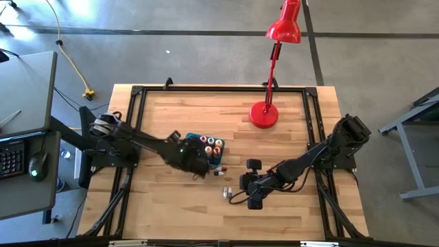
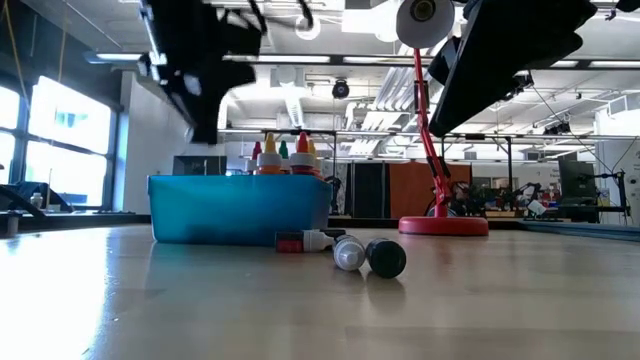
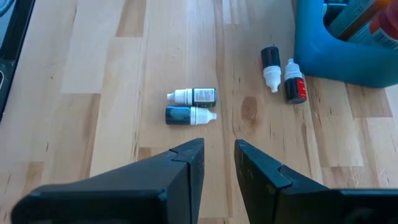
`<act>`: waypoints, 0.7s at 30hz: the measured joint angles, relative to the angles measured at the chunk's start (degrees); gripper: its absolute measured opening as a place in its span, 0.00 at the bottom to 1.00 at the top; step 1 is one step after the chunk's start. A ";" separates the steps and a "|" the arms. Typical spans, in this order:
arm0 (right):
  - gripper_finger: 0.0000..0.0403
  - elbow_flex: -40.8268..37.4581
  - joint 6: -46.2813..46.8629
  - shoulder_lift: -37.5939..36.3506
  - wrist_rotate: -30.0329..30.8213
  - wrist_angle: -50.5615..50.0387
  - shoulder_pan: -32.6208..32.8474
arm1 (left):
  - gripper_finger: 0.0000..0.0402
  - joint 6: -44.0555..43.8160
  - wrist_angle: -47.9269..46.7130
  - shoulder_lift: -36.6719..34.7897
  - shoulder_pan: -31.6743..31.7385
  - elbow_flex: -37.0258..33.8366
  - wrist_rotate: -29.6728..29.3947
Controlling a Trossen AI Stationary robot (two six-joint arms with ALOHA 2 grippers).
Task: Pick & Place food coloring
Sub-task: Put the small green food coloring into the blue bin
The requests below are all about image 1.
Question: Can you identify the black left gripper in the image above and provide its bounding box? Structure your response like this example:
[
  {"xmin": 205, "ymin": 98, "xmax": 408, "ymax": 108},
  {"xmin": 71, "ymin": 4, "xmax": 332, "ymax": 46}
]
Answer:
[{"xmin": 176, "ymin": 137, "xmax": 211, "ymax": 180}]

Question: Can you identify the blue plastic bin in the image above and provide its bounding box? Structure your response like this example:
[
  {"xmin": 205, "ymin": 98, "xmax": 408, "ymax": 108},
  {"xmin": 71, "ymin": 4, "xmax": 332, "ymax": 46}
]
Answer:
[{"xmin": 185, "ymin": 132, "xmax": 226, "ymax": 168}]

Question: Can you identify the red desk lamp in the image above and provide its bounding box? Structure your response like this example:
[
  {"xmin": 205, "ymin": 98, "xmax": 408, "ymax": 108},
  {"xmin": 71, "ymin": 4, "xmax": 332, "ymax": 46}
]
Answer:
[{"xmin": 249, "ymin": 0, "xmax": 302, "ymax": 130}]

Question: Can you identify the metal side table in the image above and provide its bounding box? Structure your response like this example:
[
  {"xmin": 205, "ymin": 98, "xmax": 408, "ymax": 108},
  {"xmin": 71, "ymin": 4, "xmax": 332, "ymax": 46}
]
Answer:
[{"xmin": 379, "ymin": 86, "xmax": 439, "ymax": 202}]

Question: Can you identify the black computer mouse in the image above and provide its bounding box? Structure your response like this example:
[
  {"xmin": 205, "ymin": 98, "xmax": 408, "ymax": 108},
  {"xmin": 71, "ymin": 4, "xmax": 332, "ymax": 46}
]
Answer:
[{"xmin": 28, "ymin": 151, "xmax": 49, "ymax": 183}]

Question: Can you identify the dark office desk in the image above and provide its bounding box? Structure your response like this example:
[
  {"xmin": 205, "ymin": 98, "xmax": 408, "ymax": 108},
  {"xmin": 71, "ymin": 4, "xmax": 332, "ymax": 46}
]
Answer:
[{"xmin": 0, "ymin": 131, "xmax": 62, "ymax": 220}]

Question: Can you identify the black keyboard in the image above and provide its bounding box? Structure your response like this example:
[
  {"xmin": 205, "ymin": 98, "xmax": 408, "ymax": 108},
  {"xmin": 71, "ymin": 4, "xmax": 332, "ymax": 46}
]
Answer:
[{"xmin": 0, "ymin": 139, "xmax": 27, "ymax": 180}]

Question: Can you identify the silver rod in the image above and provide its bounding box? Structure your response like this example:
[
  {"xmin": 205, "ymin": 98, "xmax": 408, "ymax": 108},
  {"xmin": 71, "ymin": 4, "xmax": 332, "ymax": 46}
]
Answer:
[{"xmin": 0, "ymin": 109, "xmax": 22, "ymax": 127}]

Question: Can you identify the black aluminium table frame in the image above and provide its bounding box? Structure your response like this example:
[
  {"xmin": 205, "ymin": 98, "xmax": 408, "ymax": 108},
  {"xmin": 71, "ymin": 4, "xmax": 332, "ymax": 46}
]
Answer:
[{"xmin": 77, "ymin": 78, "xmax": 370, "ymax": 241}]

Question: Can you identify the silver metal bracket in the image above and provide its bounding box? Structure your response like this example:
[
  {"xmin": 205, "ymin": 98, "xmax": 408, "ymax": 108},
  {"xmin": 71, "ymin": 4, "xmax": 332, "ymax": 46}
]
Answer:
[
  {"xmin": 300, "ymin": 241, "xmax": 340, "ymax": 247},
  {"xmin": 108, "ymin": 239, "xmax": 147, "ymax": 247}
]

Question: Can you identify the black upright post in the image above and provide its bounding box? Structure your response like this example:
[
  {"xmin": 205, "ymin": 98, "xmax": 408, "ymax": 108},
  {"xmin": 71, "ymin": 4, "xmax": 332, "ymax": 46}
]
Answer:
[{"xmin": 78, "ymin": 106, "xmax": 95, "ymax": 189}]

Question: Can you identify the yellow extension cable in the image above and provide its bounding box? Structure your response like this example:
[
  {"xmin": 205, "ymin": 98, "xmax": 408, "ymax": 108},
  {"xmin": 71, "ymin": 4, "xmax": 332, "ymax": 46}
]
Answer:
[{"xmin": 45, "ymin": 0, "xmax": 96, "ymax": 101}]

